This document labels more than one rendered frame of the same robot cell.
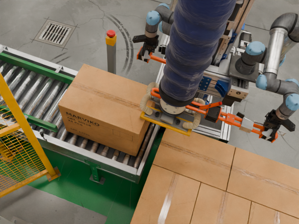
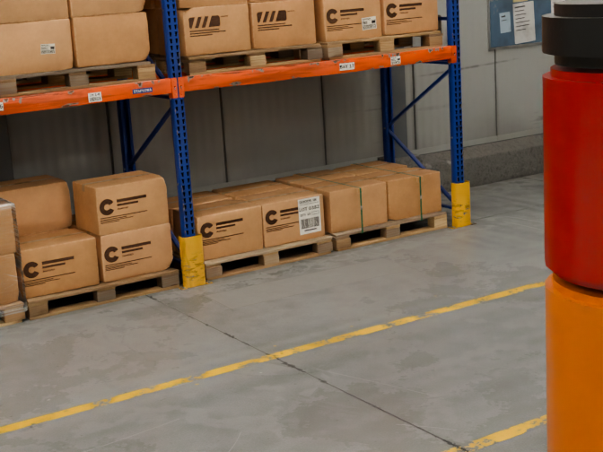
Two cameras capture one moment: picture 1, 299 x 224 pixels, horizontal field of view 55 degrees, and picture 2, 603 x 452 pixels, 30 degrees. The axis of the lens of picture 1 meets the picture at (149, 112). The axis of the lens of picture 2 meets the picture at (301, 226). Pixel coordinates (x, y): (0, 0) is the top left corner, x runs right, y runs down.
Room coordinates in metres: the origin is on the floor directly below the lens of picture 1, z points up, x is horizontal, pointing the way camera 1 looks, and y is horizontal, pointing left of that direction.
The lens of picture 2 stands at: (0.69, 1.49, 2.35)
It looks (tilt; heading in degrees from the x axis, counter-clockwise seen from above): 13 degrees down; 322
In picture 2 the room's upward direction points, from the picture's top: 4 degrees counter-clockwise
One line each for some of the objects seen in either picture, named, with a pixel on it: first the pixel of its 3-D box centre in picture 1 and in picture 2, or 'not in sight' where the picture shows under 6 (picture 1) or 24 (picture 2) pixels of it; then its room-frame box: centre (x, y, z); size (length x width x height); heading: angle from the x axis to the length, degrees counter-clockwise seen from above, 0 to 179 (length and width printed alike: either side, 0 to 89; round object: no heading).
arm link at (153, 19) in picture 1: (152, 21); not in sight; (1.34, 0.08, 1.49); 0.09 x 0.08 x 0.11; 159
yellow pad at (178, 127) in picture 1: (167, 119); not in sight; (0.94, -0.12, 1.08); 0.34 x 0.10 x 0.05; 79
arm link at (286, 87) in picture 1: (288, 89); not in sight; (1.02, -0.71, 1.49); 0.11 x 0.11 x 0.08; 84
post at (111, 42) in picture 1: (111, 75); not in sight; (1.64, 0.41, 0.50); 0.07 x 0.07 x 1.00; 80
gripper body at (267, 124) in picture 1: (275, 119); not in sight; (0.92, -0.70, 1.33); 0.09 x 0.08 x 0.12; 78
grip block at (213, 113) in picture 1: (212, 112); not in sight; (0.98, -0.38, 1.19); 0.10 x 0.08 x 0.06; 169
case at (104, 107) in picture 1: (110, 110); not in sight; (1.11, 0.30, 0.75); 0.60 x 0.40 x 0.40; 80
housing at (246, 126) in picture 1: (246, 125); not in sight; (0.94, -0.60, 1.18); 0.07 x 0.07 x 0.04; 79
